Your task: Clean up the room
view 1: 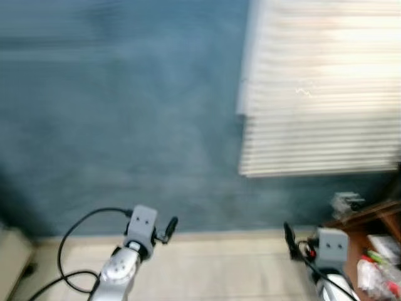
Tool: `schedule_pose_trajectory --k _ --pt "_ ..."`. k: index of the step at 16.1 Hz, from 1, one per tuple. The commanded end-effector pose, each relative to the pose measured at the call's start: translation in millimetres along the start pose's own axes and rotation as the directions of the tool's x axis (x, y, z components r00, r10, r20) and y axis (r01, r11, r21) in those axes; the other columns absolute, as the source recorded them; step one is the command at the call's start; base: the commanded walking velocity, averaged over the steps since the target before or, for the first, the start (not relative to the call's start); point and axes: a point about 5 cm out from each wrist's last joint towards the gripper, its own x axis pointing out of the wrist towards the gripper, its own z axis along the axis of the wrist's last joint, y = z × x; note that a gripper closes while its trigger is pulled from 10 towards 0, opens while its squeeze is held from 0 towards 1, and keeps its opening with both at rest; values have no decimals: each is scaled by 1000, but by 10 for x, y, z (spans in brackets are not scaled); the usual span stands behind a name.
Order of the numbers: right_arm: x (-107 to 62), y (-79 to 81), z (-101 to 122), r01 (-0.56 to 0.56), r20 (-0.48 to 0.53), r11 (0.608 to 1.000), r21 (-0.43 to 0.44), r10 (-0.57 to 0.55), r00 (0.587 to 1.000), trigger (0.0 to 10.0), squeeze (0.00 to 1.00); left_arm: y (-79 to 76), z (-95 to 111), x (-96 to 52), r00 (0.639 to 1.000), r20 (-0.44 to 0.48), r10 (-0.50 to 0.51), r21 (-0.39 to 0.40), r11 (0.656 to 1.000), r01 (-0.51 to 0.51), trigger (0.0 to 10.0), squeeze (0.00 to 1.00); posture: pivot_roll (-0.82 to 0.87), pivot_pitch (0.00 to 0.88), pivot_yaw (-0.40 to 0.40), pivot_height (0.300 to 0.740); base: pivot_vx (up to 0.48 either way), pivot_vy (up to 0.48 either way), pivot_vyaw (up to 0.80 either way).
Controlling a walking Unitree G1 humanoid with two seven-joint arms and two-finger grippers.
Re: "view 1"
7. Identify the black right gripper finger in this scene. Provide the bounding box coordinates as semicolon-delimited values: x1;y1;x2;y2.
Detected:
283;222;299;260

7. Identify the brown wooden desk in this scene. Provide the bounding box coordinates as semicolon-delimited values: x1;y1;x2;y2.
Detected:
325;199;401;301

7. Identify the green and red packet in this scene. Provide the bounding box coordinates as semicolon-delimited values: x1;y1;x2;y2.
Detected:
366;249;390;265

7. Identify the clear plastic bag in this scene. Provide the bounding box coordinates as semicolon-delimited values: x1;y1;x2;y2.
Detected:
356;250;401;300

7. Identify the white slatted window blind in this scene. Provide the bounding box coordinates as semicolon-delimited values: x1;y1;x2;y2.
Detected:
237;0;401;178

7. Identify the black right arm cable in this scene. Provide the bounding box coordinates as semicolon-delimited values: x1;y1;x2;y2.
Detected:
299;241;353;301

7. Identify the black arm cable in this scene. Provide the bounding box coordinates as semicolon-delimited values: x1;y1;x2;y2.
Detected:
28;208;133;301
299;241;353;301

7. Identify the white wall socket with plug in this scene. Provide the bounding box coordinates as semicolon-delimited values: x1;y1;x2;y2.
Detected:
331;192;365;221

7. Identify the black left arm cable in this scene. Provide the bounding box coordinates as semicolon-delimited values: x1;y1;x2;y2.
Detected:
28;208;133;301

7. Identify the white window frame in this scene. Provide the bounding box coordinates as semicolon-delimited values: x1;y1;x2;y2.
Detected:
236;0;261;117

